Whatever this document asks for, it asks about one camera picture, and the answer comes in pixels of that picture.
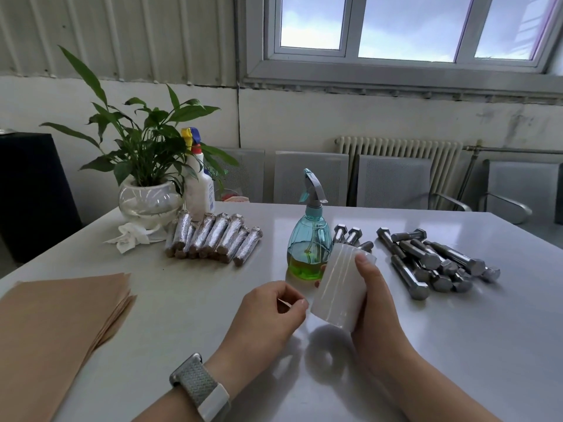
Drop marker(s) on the person's left forearm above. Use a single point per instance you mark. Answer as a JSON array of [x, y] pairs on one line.
[[167, 408]]

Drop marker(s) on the person's left hand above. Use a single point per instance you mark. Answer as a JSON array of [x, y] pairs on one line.
[[259, 329]]

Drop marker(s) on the person's right hand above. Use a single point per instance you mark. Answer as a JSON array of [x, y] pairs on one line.
[[382, 334]]

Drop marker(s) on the stack of brown paper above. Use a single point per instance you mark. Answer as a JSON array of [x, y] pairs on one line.
[[48, 334]]

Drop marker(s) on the white framed window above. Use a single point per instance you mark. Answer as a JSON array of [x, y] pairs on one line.
[[349, 26]]

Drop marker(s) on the grey metal bench seat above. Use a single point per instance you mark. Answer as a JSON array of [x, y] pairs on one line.
[[523, 184]]

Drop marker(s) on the white spray bottle colourful nozzle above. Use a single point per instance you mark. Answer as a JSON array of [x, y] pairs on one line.
[[199, 193]]

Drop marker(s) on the row of bolts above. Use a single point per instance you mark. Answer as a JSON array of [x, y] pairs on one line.
[[211, 237]]

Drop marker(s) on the smartwatch with grey band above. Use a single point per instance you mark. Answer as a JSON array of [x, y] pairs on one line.
[[200, 384]]

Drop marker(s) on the grey metal chair with armrest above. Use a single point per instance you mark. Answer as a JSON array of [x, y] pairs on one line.
[[391, 182]]

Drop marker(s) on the crumpled white tissue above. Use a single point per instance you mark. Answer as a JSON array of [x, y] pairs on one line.
[[129, 239]]

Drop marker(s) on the white cling film roll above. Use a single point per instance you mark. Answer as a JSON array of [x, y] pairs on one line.
[[341, 285]]

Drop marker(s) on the clear glass plant pot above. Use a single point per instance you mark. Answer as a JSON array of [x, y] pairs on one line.
[[149, 202]]

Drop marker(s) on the red packet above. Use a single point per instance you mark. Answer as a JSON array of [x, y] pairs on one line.
[[237, 199]]

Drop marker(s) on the person's right forearm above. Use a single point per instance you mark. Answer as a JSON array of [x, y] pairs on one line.
[[435, 395]]

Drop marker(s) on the green leafy plant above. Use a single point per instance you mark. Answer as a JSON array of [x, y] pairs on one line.
[[140, 145]]

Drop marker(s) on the pile of steel bolts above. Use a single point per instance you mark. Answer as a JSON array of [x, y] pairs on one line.
[[422, 259]]

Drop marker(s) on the teal spray bottle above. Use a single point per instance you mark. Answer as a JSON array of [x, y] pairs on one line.
[[308, 241]]

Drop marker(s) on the white wall radiator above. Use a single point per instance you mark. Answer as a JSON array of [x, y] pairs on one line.
[[396, 145]]

